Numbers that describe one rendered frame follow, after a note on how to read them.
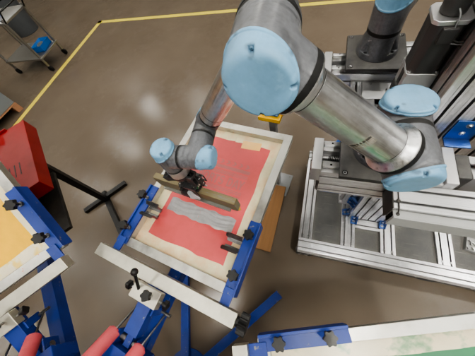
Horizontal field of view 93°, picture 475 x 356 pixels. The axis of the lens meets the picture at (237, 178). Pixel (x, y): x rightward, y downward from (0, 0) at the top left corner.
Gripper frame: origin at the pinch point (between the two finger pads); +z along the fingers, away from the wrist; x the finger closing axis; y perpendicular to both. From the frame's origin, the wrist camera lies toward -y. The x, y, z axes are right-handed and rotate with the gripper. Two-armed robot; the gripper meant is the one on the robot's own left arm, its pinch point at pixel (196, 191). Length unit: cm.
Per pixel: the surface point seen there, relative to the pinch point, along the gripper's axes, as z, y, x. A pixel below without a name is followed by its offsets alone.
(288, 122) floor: 109, -1, 135
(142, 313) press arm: 4.8, 0.7, -49.6
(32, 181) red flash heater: -2, -89, -24
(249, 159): 13.6, 11.2, 29.3
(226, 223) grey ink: 13.2, 14.1, -5.8
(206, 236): 13.5, 7.4, -14.4
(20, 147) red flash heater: -2, -118, -10
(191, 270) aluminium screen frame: 10.0, 9.2, -29.5
